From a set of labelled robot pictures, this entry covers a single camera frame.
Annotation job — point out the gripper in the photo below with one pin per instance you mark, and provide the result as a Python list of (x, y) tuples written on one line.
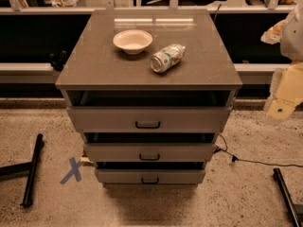
[(293, 37)]

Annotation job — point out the grey drawer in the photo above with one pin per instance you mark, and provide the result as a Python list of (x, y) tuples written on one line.
[(154, 152), (147, 119), (144, 176)]

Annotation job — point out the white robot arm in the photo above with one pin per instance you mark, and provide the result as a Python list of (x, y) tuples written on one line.
[(289, 34)]

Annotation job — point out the grey drawer cabinet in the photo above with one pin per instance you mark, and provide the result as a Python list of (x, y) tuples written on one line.
[(99, 74)]

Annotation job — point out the grey bottom drawer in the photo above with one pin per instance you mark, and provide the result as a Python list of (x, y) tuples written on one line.
[(144, 176)]

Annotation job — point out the grey top drawer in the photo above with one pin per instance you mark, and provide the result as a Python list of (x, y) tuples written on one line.
[(147, 119)]

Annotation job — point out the black stand leg right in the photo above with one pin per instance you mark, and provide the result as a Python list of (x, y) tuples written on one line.
[(295, 211)]

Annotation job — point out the black stand leg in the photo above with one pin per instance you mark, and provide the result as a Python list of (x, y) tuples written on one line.
[(26, 169), (295, 211)]

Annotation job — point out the crushed drink can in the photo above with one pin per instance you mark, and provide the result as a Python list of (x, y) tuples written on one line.
[(164, 59)]

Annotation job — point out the white paper bowl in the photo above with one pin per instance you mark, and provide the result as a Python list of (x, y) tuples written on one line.
[(133, 41)]

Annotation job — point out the blue tape cross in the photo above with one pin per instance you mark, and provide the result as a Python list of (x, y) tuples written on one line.
[(74, 171)]

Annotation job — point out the black stand leg left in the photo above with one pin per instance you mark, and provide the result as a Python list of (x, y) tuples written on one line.
[(26, 169)]

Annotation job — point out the black clamp on rail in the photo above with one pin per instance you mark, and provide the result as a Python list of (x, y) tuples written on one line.
[(58, 61)]

